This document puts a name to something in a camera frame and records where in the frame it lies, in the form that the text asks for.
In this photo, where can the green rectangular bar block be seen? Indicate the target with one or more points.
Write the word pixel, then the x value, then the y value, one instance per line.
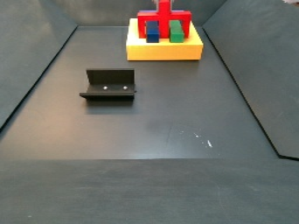
pixel 176 35

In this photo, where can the black angle bracket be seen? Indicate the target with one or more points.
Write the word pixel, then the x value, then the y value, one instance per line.
pixel 109 83

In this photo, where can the blue rectangular bar block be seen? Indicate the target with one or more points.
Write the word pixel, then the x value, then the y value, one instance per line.
pixel 152 34

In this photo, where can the red cross-shaped block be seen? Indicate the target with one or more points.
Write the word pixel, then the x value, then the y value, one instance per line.
pixel 163 16

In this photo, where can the purple cross-shaped block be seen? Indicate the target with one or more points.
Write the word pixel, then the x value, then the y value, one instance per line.
pixel 156 11

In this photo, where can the yellow wooden base board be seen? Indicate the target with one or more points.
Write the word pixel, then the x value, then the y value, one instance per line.
pixel 139 50

